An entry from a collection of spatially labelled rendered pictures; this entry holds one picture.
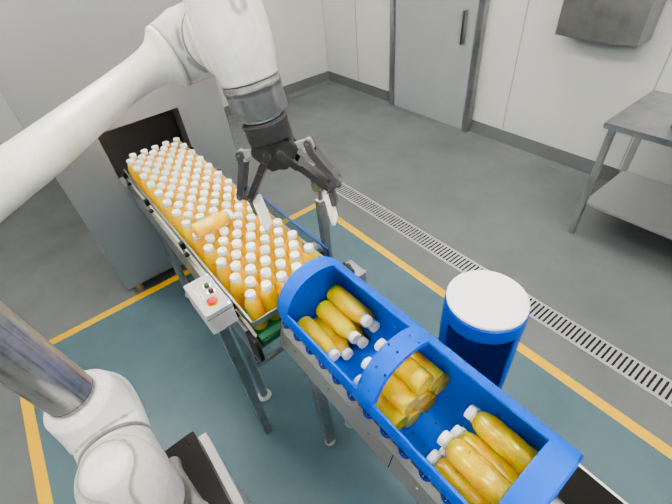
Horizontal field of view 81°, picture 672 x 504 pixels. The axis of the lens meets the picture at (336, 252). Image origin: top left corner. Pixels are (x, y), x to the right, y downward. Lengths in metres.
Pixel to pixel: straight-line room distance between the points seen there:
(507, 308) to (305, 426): 1.33
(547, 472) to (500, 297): 0.67
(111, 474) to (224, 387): 1.69
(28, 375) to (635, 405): 2.60
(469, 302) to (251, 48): 1.11
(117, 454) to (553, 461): 0.87
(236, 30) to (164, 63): 0.18
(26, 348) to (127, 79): 0.51
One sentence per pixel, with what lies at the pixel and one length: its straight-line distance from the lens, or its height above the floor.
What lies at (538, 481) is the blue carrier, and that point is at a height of 1.23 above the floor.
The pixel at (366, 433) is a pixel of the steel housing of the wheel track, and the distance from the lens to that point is 1.36.
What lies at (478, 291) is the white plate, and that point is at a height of 1.04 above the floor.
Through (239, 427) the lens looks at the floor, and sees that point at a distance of 2.44.
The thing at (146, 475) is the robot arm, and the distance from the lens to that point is 0.96.
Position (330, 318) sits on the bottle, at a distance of 1.34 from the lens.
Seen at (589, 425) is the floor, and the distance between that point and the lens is 2.57.
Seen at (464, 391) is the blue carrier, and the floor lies 1.03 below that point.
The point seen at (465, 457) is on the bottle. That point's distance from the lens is 1.08.
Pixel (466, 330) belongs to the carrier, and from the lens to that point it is 1.43.
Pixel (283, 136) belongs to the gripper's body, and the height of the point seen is 1.85.
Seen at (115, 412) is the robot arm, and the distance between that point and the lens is 1.06.
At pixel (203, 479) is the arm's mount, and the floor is 1.08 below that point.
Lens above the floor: 2.12
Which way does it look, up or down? 42 degrees down
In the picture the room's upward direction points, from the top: 7 degrees counter-clockwise
